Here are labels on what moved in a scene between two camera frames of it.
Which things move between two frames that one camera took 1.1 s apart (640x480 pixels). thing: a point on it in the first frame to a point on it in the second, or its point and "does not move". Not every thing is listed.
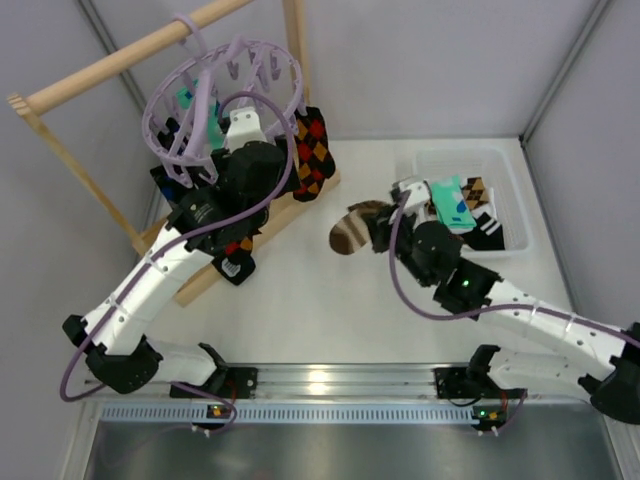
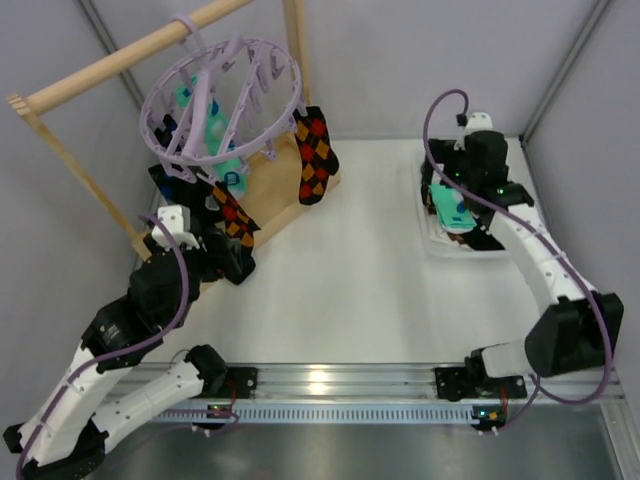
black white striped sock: [487, 234] does not move
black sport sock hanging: [235, 266] does not move
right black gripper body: [382, 230] to [441, 163]
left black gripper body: [226, 161] to [212, 245]
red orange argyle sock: [315, 158] does not move
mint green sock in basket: [451, 205] does not move
